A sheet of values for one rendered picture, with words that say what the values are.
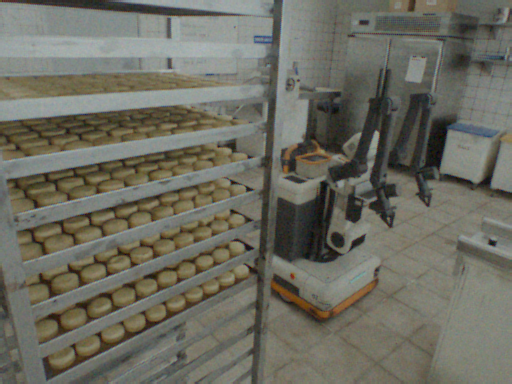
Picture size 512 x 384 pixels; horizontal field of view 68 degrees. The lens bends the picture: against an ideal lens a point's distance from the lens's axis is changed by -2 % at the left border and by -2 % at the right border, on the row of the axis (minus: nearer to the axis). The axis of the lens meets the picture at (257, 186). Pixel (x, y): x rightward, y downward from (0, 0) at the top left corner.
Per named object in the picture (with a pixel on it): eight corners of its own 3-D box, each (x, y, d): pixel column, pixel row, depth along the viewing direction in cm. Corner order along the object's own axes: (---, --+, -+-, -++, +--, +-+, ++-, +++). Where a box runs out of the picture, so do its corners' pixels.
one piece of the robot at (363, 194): (338, 217, 227) (343, 183, 219) (363, 206, 245) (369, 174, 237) (361, 227, 216) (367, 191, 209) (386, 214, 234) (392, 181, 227)
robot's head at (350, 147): (339, 147, 220) (356, 131, 210) (359, 142, 234) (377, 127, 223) (352, 168, 217) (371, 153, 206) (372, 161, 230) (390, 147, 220)
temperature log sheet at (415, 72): (421, 82, 471) (426, 57, 460) (420, 82, 470) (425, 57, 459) (405, 80, 487) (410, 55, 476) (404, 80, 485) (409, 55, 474)
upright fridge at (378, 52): (445, 169, 556) (479, 17, 483) (413, 181, 501) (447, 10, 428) (365, 147, 655) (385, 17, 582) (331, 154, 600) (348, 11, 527)
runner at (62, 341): (258, 249, 114) (259, 240, 113) (265, 253, 112) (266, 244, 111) (17, 358, 71) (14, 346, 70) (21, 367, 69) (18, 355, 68)
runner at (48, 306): (260, 222, 111) (261, 212, 110) (267, 225, 109) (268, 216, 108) (8, 320, 68) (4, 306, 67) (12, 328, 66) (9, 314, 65)
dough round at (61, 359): (78, 351, 84) (77, 344, 84) (70, 369, 80) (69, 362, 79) (55, 352, 84) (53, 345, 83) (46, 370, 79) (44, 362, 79)
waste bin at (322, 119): (350, 142, 679) (355, 105, 655) (330, 146, 646) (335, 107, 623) (326, 136, 717) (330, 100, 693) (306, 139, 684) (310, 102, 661)
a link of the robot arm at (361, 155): (379, 89, 188) (368, 90, 182) (403, 98, 180) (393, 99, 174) (354, 170, 209) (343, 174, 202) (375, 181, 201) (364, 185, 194)
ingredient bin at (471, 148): (433, 180, 507) (446, 123, 479) (452, 172, 547) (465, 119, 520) (475, 193, 470) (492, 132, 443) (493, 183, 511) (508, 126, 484)
